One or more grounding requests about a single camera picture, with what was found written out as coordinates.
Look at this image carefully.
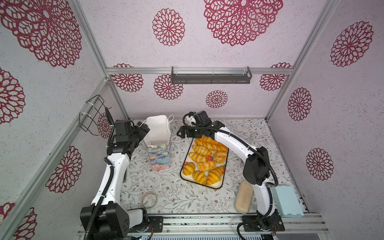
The striped bread roll middle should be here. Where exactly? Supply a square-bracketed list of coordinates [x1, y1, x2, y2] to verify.
[189, 152, 208, 163]

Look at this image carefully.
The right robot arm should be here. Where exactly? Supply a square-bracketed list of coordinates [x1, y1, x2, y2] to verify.
[177, 121, 279, 219]

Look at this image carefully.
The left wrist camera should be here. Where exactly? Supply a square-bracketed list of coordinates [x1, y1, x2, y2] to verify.
[114, 120, 134, 137]

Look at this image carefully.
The small orange bread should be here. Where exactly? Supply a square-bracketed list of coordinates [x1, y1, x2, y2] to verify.
[198, 161, 216, 172]

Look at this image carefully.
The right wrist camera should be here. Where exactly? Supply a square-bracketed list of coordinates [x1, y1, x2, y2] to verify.
[193, 111, 212, 127]

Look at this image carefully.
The black wire wall basket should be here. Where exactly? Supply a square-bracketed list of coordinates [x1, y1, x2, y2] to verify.
[78, 95, 106, 136]

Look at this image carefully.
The floral paper bag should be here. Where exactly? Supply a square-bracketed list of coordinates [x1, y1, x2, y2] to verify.
[144, 115, 174, 172]

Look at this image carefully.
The round knotted bread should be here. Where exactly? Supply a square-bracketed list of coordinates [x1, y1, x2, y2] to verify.
[213, 151, 228, 164]

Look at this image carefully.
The striped bread roll upper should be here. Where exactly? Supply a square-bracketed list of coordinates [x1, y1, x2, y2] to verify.
[192, 145, 212, 157]

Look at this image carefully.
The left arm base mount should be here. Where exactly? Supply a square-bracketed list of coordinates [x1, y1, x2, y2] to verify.
[138, 216, 164, 234]

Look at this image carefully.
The croissant bottom middle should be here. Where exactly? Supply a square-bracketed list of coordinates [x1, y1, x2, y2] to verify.
[192, 171, 207, 185]

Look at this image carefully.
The striped bread roll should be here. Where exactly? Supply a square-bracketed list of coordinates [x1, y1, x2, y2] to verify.
[192, 145, 212, 157]
[189, 152, 208, 163]

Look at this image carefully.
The mint green box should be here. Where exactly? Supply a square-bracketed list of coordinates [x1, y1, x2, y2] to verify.
[271, 185, 304, 218]

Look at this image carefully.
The black rimmed white tray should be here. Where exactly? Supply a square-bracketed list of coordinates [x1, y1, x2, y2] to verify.
[180, 137, 229, 190]

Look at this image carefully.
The beige oblong bread loaf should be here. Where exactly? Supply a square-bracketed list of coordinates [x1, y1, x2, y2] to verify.
[235, 181, 254, 214]

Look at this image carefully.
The small croissant lower left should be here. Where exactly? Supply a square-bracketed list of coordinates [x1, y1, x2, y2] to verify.
[182, 162, 196, 176]

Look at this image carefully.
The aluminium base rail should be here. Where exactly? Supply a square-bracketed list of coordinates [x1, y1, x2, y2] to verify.
[149, 214, 330, 237]

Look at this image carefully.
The clear tape roll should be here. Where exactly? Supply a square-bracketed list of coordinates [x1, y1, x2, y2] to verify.
[142, 192, 158, 209]

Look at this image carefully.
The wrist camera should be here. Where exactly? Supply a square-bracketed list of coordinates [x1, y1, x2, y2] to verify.
[114, 120, 134, 137]
[193, 111, 212, 127]

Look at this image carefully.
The long twisted bread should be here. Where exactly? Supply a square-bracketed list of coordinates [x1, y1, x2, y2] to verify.
[195, 136, 228, 152]

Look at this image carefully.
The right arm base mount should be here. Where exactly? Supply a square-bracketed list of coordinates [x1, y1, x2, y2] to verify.
[244, 214, 286, 232]

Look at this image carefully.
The croissant lower right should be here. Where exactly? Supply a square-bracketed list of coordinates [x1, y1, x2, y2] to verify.
[206, 166, 225, 186]

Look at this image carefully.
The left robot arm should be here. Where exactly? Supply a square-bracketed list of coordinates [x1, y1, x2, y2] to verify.
[80, 120, 150, 240]

